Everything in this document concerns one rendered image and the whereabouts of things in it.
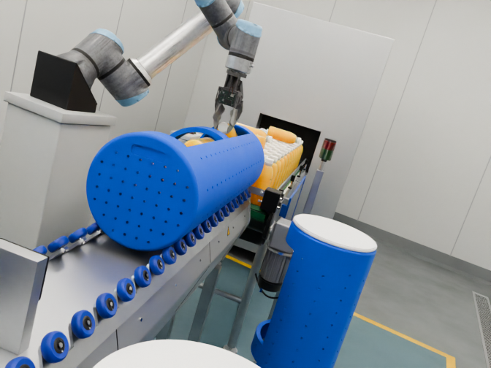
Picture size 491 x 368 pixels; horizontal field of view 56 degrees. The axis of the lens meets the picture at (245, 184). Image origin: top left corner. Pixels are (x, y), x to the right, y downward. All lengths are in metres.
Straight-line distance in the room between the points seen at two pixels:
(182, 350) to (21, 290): 0.25
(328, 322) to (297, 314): 0.10
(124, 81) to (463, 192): 4.58
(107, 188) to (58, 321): 0.37
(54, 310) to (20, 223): 1.24
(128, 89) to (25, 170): 0.55
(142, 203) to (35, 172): 0.99
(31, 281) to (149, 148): 0.46
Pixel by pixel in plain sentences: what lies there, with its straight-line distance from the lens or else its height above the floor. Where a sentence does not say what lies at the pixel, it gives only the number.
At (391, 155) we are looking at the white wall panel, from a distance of 5.95.
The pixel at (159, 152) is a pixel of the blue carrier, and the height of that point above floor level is 1.20.
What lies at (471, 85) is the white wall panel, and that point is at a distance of 5.96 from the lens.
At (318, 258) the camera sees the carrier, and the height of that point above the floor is 0.97.
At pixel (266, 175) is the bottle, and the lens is 2.04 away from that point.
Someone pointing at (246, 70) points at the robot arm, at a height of 1.44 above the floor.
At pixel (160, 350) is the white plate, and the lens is 0.66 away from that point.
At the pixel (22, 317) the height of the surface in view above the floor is 0.99.
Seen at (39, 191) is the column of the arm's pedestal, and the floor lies 0.76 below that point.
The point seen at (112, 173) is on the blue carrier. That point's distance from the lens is 1.13.
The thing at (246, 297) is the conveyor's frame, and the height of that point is 0.34.
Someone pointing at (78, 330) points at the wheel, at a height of 0.96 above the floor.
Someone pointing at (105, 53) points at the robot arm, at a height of 1.35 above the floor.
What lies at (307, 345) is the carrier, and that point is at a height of 0.70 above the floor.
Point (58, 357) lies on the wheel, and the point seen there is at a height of 0.96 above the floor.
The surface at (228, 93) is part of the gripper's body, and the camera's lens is 1.58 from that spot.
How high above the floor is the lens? 1.40
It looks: 12 degrees down
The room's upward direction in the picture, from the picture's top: 17 degrees clockwise
